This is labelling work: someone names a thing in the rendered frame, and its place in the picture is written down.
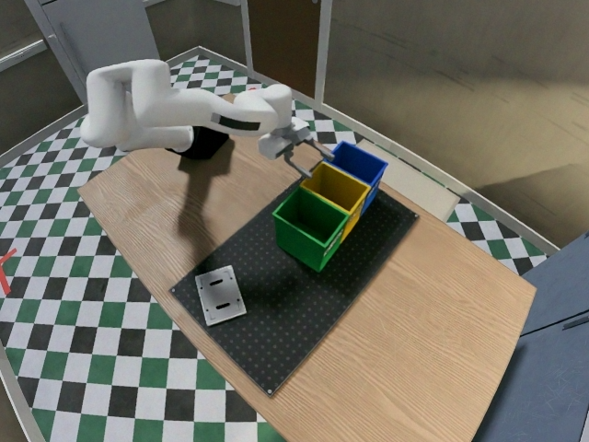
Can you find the yellow bin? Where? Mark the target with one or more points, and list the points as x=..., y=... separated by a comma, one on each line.
x=340, y=189

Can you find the green open-top bin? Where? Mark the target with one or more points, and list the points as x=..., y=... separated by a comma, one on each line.
x=308, y=226

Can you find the blue bin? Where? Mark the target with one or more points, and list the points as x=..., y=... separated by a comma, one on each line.
x=360, y=165

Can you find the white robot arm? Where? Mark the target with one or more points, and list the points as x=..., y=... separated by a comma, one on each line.
x=156, y=104

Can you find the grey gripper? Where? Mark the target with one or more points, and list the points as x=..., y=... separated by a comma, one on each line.
x=272, y=147

